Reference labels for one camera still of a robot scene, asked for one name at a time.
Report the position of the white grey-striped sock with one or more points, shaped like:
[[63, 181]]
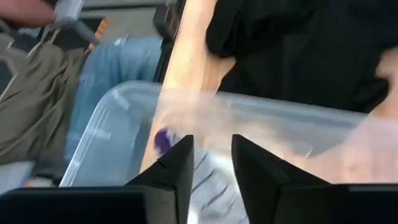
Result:
[[214, 193]]

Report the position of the clear plastic bin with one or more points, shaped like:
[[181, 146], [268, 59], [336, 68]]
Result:
[[105, 130]]

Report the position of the person's hand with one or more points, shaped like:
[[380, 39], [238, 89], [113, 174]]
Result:
[[21, 12]]

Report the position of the black cloth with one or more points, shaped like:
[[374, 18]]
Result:
[[295, 46]]

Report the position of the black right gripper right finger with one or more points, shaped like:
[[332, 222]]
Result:
[[258, 180]]

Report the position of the white handheld device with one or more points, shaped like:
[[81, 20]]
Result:
[[68, 9]]

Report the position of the person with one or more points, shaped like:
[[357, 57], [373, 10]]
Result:
[[37, 109]]

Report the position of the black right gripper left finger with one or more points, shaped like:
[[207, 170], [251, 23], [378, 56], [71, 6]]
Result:
[[177, 174]]

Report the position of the black table frame bar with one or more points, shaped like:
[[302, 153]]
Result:
[[166, 25]]

